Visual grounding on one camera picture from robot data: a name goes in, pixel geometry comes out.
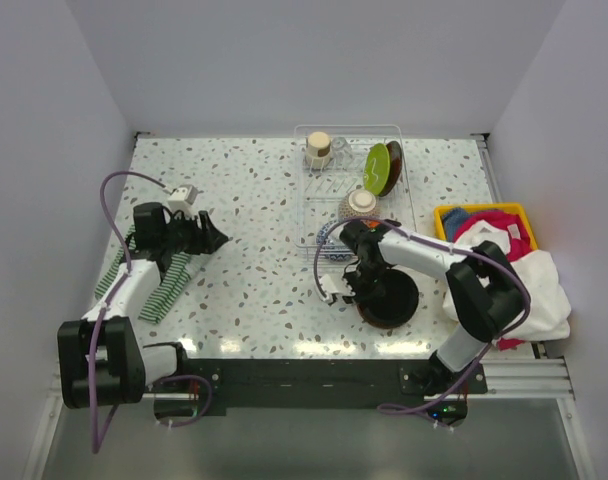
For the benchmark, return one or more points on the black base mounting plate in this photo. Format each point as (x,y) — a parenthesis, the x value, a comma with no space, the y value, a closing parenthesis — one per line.
(396,387)

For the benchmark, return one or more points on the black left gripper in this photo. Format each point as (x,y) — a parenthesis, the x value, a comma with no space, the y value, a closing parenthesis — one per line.
(206,238)

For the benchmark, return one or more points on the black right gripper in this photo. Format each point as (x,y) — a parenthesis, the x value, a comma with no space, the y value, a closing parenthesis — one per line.
(363,298)

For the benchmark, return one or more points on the blue cloth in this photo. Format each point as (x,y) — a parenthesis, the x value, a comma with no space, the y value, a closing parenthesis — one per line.
(453,220)

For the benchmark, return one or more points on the lime green plate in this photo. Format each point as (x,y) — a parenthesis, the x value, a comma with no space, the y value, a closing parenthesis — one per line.
(377,169)

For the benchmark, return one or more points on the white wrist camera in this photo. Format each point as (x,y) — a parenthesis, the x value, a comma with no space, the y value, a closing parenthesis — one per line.
(333,287)
(182,199)

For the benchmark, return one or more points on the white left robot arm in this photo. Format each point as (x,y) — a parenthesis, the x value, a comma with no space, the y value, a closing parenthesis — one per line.
(101,350)

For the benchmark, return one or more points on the clear glass cup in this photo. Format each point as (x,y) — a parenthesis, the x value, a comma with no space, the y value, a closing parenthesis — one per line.
(341,149)

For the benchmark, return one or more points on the beige steel cup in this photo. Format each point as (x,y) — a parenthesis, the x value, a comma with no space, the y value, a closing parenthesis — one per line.
(318,150)

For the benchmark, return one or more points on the blue white patterned bowl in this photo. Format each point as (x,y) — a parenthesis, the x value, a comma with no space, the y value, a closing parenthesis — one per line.
(333,249)

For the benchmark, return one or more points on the red floral plate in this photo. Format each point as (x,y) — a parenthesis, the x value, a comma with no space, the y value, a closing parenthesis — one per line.
(396,164)

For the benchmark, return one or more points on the white towel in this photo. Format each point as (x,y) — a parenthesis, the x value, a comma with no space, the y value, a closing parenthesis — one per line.
(550,307)

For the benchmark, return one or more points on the brown patterned bowl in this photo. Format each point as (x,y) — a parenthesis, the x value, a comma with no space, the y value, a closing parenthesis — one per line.
(359,203)

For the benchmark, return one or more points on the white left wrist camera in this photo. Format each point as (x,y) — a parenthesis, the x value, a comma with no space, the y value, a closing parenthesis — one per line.
(182,199)

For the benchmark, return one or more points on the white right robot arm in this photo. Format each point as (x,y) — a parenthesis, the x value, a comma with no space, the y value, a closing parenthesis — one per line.
(488,295)

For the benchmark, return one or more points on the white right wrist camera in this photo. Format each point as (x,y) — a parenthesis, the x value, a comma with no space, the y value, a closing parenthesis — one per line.
(333,287)

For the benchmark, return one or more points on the clear wire dish rack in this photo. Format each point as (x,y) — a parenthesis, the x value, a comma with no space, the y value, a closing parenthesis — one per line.
(346,171)

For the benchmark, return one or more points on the yellow plastic basket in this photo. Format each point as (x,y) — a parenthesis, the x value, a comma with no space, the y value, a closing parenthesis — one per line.
(510,208)

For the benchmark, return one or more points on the green white striped cloth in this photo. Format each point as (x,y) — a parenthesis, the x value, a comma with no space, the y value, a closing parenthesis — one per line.
(183,269)

